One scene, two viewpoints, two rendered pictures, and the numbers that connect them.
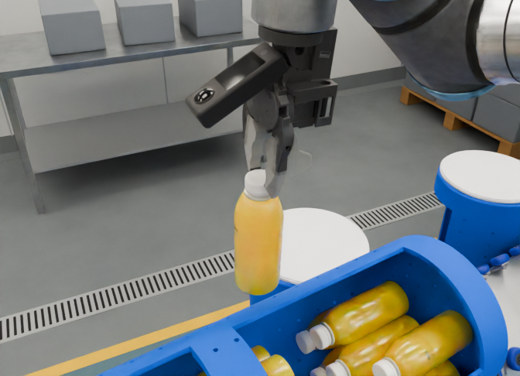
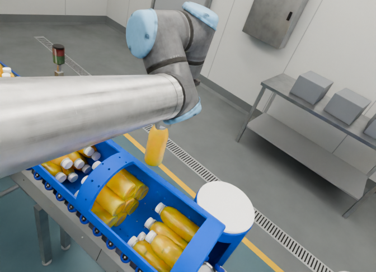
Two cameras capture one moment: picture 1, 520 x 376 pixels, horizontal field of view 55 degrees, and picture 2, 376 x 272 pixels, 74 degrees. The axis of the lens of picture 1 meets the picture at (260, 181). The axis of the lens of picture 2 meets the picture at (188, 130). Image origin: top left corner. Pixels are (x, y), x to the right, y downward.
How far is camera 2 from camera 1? 65 cm
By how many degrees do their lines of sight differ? 45
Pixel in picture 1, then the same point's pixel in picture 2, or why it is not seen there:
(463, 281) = (195, 245)
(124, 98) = (314, 134)
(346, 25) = not seen: outside the picture
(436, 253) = (207, 230)
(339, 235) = (238, 216)
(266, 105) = not seen: hidden behind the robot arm
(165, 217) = (268, 184)
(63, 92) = (292, 112)
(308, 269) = (207, 206)
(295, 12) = not seen: hidden behind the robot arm
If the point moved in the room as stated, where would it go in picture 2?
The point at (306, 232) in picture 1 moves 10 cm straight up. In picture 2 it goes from (231, 202) to (240, 188)
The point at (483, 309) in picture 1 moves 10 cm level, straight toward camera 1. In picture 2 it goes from (186, 262) to (153, 252)
